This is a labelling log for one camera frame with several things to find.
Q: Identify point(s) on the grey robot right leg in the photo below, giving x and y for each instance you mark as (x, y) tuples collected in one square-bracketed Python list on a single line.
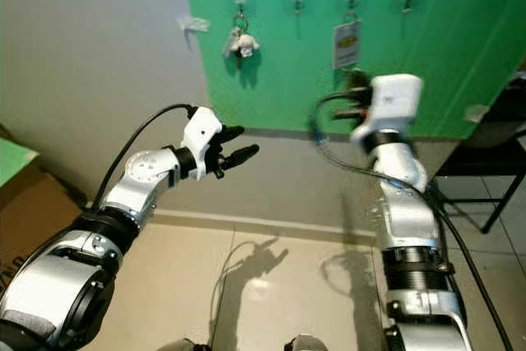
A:
[(306, 344)]

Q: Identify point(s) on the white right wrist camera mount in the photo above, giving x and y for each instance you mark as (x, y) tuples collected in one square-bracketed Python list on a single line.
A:
[(394, 100)]

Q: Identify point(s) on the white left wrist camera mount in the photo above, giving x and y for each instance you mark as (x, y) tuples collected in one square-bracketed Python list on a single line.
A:
[(201, 137)]

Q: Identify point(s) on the brown cardboard box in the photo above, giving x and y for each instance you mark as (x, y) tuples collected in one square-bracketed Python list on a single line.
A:
[(33, 211)]

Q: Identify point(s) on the black folding chair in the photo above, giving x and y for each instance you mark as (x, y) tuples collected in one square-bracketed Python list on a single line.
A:
[(485, 145)]

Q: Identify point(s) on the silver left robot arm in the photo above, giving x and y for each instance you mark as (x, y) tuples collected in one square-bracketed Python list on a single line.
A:
[(66, 285)]

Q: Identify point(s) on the clear tape strip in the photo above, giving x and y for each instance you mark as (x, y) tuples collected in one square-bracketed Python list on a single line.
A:
[(477, 113), (193, 23)]

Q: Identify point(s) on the green sheet with key hooks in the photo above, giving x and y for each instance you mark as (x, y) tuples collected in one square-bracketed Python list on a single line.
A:
[(296, 80)]

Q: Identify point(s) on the grey robot left leg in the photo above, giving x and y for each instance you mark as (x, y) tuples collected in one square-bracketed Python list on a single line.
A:
[(174, 345)]

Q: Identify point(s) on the grey robot leg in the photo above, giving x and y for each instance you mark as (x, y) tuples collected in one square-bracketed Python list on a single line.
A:
[(306, 344), (174, 345)]

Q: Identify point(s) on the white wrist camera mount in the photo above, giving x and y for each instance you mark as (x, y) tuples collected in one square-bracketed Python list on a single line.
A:
[(201, 137), (394, 100)]

